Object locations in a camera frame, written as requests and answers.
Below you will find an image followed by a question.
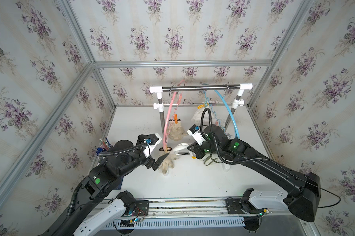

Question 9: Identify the pink wavy hanger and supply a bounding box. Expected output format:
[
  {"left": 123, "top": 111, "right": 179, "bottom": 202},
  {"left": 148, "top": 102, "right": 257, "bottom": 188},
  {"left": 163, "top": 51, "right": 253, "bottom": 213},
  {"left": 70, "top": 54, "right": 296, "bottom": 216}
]
[{"left": 163, "top": 91, "right": 178, "bottom": 147}]

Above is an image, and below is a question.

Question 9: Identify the beige knit glove red cuff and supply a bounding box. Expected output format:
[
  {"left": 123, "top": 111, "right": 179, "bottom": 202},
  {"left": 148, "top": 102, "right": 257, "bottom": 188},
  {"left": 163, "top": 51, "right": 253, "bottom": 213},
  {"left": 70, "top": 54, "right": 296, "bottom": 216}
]
[{"left": 158, "top": 150, "right": 179, "bottom": 176}]

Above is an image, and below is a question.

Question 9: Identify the white and steel drying rack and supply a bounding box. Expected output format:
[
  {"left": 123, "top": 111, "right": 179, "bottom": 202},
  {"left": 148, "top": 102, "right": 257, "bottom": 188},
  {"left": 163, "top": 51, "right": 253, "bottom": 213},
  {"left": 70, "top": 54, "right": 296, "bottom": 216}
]
[{"left": 149, "top": 83, "right": 252, "bottom": 169}]

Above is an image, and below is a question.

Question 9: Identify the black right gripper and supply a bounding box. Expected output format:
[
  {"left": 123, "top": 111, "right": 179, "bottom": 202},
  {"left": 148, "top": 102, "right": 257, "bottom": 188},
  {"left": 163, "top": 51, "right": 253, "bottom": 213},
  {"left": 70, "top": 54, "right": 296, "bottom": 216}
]
[{"left": 186, "top": 136, "right": 222, "bottom": 160}]

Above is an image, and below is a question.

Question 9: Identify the orange clothes peg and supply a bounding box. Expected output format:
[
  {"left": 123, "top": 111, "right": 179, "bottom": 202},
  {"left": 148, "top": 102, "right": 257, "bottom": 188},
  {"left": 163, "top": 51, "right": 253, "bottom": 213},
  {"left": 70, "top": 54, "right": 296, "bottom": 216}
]
[{"left": 173, "top": 114, "right": 178, "bottom": 124}]

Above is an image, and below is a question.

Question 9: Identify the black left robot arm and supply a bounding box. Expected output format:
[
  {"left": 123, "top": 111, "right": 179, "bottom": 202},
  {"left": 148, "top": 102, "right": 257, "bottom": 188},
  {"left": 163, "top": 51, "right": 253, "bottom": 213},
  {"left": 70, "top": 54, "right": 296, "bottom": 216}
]
[{"left": 43, "top": 134, "right": 169, "bottom": 236}]

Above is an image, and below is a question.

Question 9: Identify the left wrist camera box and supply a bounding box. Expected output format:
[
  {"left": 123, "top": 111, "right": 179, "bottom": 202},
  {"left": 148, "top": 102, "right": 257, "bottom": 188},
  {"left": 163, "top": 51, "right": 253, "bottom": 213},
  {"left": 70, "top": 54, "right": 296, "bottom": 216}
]
[{"left": 143, "top": 133, "right": 162, "bottom": 158}]

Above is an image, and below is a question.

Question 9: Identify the blue wavy hanger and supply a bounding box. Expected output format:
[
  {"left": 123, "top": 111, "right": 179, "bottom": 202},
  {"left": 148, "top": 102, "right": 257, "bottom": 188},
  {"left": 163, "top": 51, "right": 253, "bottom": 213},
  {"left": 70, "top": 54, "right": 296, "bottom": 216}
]
[{"left": 201, "top": 84, "right": 240, "bottom": 139}]

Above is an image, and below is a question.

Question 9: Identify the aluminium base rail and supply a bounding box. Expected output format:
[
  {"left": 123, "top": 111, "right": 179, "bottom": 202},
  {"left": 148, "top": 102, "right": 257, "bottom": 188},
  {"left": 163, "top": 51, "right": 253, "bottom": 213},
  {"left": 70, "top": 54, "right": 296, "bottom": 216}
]
[{"left": 100, "top": 197, "right": 308, "bottom": 220}]

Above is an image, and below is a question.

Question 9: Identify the pink pen cup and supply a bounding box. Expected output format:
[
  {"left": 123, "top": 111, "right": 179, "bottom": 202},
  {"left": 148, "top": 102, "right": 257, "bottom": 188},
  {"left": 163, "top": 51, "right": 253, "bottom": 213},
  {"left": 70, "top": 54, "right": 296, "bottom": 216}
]
[{"left": 96, "top": 145, "right": 112, "bottom": 161}]

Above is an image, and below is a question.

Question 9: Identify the white glove with grey strap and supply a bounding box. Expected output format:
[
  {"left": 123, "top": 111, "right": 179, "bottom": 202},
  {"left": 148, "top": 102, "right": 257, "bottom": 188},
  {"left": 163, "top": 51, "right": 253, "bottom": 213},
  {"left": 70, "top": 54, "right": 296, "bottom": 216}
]
[{"left": 202, "top": 154, "right": 223, "bottom": 166}]

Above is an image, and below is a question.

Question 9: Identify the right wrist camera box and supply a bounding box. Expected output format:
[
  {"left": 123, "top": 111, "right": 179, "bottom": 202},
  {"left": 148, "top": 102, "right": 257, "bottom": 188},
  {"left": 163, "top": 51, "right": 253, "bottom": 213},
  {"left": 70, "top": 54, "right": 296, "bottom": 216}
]
[{"left": 187, "top": 124, "right": 205, "bottom": 146}]

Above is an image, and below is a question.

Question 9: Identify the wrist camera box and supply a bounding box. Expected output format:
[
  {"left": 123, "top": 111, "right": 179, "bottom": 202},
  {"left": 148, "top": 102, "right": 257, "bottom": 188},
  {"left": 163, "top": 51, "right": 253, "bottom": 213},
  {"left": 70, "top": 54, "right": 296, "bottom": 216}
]
[
  {"left": 187, "top": 124, "right": 205, "bottom": 146},
  {"left": 143, "top": 133, "right": 162, "bottom": 158}
]

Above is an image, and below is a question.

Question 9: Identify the pink clothes peg on pink hanger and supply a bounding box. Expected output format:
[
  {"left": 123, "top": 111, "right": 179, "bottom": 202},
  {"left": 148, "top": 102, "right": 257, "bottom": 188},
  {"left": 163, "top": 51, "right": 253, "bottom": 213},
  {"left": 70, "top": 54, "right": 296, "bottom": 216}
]
[{"left": 176, "top": 93, "right": 182, "bottom": 105}]

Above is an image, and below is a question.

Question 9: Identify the small circuit board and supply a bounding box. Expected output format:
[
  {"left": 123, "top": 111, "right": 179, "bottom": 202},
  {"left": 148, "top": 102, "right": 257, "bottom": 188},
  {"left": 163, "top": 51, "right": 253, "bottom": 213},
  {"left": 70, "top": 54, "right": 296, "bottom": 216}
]
[{"left": 119, "top": 217, "right": 145, "bottom": 228}]

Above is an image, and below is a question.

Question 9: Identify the white knit glove yellow cuff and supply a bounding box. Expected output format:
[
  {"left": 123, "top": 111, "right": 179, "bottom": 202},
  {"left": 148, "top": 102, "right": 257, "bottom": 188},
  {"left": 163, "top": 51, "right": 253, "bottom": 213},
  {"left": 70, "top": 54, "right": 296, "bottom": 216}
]
[{"left": 190, "top": 103, "right": 222, "bottom": 127}]

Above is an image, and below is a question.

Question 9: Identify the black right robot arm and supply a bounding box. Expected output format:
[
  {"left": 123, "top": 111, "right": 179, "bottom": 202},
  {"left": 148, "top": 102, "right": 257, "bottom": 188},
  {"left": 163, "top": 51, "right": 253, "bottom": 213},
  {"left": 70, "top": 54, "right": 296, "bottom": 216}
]
[{"left": 187, "top": 108, "right": 324, "bottom": 222}]

